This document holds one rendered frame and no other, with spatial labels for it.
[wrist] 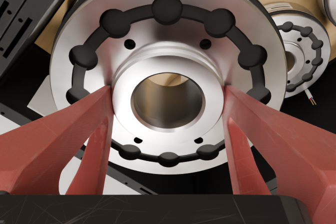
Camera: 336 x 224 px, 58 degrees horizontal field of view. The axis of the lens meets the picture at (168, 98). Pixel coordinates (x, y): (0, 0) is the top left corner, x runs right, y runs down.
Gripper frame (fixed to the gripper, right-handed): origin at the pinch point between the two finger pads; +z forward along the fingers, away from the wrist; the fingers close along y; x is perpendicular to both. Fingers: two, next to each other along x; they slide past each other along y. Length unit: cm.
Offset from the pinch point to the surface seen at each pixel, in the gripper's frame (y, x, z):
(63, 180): 25, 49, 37
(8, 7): 11.5, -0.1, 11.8
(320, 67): -15.9, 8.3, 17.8
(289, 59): -13.0, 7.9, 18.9
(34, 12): 9.7, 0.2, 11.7
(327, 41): -15.7, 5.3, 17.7
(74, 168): 21, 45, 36
